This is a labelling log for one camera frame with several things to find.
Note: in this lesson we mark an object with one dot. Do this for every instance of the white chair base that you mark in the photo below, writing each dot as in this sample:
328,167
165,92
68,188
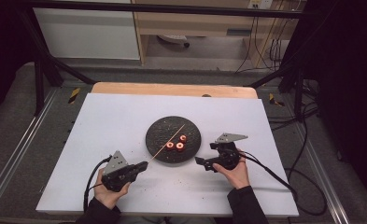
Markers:
173,39

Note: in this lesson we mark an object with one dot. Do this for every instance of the round black textured plate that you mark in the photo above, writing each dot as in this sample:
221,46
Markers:
162,130

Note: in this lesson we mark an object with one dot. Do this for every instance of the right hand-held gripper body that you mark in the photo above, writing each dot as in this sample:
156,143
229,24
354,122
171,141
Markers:
228,155

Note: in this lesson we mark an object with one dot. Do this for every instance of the white cabinet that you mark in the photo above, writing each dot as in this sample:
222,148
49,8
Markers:
87,34

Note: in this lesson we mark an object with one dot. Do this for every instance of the black metal frame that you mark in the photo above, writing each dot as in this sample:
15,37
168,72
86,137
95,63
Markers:
172,9

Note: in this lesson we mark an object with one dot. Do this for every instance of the person's right hand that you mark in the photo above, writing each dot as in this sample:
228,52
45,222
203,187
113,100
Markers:
237,177

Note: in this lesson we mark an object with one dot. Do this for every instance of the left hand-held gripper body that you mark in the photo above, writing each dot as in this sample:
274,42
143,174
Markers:
117,174

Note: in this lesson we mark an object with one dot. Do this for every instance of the aluminium floor rail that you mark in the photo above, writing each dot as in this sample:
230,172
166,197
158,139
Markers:
19,146
322,174

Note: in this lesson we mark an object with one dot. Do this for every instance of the thin wooden skewer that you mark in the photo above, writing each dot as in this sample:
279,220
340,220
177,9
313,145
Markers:
161,150

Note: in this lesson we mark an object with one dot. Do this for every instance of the white board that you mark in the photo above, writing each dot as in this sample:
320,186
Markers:
115,124

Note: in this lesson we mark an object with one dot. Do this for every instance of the white wall socket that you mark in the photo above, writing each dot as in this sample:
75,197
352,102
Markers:
260,3

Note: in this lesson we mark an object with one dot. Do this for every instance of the light wooden table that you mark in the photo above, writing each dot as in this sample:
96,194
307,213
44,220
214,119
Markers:
172,89

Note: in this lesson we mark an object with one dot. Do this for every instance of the light wooden desk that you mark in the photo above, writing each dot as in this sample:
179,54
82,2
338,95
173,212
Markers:
196,23

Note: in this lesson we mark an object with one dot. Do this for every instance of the person's left hand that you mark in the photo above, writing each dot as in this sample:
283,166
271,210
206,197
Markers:
109,197

